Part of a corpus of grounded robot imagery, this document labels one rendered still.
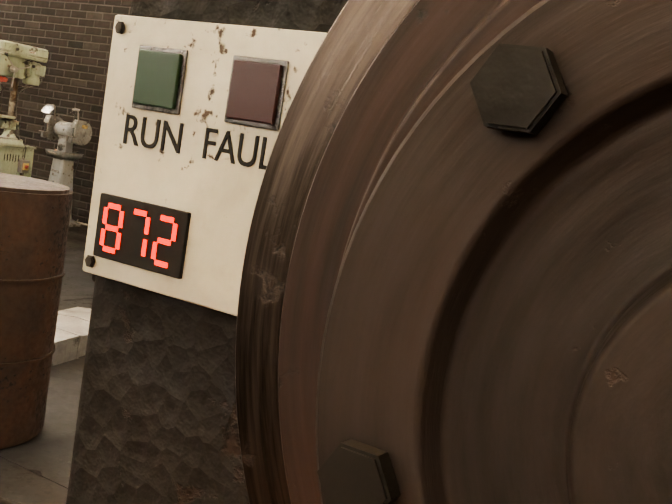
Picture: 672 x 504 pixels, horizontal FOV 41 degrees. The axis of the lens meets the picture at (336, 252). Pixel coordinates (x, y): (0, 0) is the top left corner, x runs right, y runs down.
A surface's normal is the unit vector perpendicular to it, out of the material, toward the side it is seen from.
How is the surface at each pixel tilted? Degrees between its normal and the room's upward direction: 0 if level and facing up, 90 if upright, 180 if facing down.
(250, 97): 90
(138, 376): 90
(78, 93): 90
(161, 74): 90
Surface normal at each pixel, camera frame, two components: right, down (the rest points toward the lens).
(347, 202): -0.51, 0.02
